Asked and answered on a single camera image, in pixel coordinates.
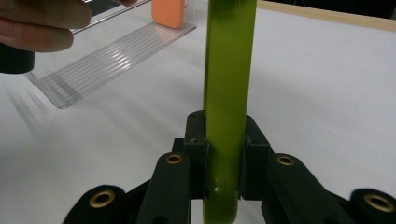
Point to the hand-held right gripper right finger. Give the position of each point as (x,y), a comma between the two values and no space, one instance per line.
(255,155)

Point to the clear plastic storage container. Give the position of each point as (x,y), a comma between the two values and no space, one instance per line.
(109,59)

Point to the white table cover sheet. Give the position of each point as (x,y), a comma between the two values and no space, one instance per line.
(311,93)

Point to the green clown print phone case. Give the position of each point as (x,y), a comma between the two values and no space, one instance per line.
(229,77)

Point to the orange cup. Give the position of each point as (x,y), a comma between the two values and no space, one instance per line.
(168,14)

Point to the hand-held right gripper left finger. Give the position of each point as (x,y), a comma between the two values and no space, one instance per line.
(196,146)

